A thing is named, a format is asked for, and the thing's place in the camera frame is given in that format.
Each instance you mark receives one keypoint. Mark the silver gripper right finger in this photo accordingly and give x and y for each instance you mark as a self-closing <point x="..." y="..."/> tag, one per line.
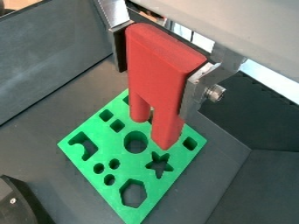
<point x="202" y="85"/>

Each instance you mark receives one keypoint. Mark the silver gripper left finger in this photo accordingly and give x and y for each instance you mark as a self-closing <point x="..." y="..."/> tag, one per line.
<point x="112" y="11"/>

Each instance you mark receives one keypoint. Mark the red square-circle object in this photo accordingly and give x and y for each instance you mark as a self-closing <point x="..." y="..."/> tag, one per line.
<point x="159" y="65"/>

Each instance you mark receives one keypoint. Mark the green fixture block with cutouts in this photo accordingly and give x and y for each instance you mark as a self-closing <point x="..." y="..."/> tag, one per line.
<point x="123" y="163"/>

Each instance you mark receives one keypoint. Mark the black curved stand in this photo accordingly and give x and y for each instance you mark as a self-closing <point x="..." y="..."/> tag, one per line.
<point x="20" y="208"/>

